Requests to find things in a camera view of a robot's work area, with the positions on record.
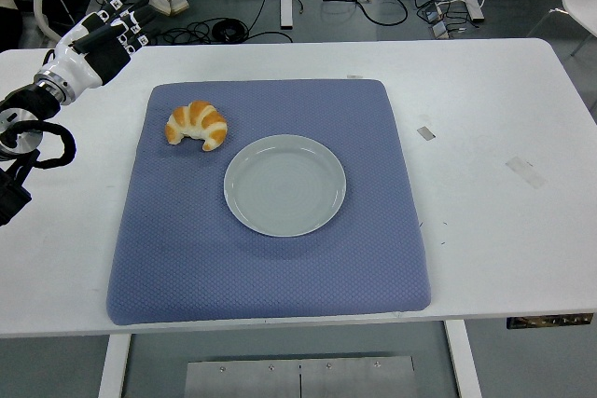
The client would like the croissant bread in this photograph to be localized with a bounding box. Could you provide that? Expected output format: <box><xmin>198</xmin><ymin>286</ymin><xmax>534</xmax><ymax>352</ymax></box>
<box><xmin>164</xmin><ymin>100</ymin><xmax>229</xmax><ymax>153</ymax></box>

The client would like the large clear tape piece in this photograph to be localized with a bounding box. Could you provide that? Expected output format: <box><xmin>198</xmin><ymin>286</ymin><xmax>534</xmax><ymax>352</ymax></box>
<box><xmin>506</xmin><ymin>155</ymin><xmax>547</xmax><ymax>189</ymax></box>

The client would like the blue quilted mat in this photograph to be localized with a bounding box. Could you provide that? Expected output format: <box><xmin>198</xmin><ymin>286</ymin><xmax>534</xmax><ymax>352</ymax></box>
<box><xmin>105</xmin><ymin>78</ymin><xmax>432</xmax><ymax>327</ymax></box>

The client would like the white table leg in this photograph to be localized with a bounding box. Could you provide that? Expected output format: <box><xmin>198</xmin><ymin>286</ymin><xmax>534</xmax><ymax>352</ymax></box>
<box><xmin>442</xmin><ymin>320</ymin><xmax>484</xmax><ymax>398</ymax></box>
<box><xmin>96</xmin><ymin>333</ymin><xmax>132</xmax><ymax>398</ymax></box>

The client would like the grey round plate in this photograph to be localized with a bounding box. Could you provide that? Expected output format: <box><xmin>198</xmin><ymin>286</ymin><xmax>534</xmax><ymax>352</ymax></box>
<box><xmin>223</xmin><ymin>133</ymin><xmax>348</xmax><ymax>238</ymax></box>

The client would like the black table control panel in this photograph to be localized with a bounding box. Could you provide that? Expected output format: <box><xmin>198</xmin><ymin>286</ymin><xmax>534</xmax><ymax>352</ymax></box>
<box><xmin>507</xmin><ymin>312</ymin><xmax>594</xmax><ymax>330</ymax></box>

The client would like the black coiled cable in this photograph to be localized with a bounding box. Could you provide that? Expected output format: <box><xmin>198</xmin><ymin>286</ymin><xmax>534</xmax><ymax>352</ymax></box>
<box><xmin>153</xmin><ymin>0</ymin><xmax>307</xmax><ymax>48</ymax></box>

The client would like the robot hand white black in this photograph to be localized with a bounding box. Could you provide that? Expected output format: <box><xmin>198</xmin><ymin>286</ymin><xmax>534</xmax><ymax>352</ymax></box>
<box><xmin>44</xmin><ymin>0</ymin><xmax>158</xmax><ymax>97</ymax></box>

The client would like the white office chair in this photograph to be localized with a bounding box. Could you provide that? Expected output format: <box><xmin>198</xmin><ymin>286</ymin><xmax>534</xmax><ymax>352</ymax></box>
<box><xmin>0</xmin><ymin>0</ymin><xmax>62</xmax><ymax>48</ymax></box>

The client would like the grey metal plate with screws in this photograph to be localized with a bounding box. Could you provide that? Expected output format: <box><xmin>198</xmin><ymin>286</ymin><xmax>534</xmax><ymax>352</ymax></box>
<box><xmin>183</xmin><ymin>355</ymin><xmax>418</xmax><ymax>398</ymax></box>

